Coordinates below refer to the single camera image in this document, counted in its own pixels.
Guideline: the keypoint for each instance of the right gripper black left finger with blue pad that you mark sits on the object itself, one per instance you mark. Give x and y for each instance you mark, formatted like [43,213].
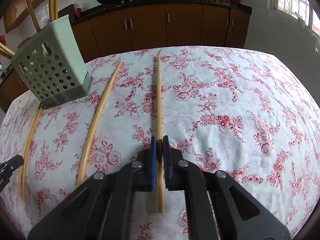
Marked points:
[102,207]

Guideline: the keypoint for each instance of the green perforated utensil holder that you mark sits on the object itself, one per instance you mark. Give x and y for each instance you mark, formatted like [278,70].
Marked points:
[51,66]

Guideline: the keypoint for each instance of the floral red white tablecloth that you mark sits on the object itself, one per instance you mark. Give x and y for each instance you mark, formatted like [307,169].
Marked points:
[235,110]

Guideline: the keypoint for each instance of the black box on counter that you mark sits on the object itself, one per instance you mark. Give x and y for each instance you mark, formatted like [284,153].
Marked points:
[69,10]

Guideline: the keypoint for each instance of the brown lower kitchen cabinets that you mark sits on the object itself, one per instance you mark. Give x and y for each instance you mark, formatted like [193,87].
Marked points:
[151,24]

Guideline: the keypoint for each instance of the window with grid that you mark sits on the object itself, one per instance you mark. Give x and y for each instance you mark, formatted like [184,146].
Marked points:
[300,10]

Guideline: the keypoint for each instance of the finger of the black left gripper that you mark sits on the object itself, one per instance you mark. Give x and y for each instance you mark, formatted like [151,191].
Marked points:
[7,168]

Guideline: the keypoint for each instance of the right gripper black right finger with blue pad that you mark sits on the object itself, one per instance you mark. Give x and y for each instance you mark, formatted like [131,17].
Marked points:
[217,206]

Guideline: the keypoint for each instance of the small red bottle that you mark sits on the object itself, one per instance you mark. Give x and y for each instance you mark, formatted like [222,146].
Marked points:
[77,11]

